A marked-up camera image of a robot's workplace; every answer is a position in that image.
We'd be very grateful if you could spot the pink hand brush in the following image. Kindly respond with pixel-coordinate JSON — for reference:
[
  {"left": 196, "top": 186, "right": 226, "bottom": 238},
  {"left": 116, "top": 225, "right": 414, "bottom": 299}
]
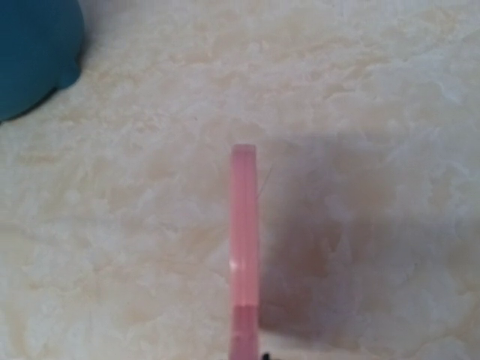
[{"left": 228, "top": 144, "right": 260, "bottom": 359}]

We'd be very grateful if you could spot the teal plastic waste bin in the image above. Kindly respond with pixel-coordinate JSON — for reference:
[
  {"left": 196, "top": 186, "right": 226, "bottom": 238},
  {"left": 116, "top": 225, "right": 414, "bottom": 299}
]
[{"left": 1, "top": 0, "right": 85, "bottom": 121}]

